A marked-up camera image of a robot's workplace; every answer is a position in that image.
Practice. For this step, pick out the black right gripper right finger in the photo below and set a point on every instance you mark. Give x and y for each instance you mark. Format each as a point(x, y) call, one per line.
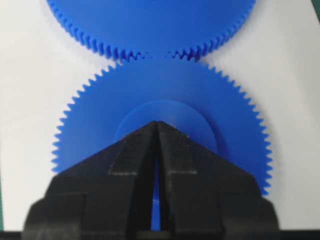
point(205, 197)

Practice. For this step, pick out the small blue gear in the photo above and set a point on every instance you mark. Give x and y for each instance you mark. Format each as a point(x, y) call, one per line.
point(199, 102)

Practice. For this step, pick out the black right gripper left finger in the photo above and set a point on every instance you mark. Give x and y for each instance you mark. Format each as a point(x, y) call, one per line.
point(108, 196)

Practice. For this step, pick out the large blue gear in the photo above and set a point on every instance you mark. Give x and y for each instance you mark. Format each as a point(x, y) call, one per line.
point(132, 29)

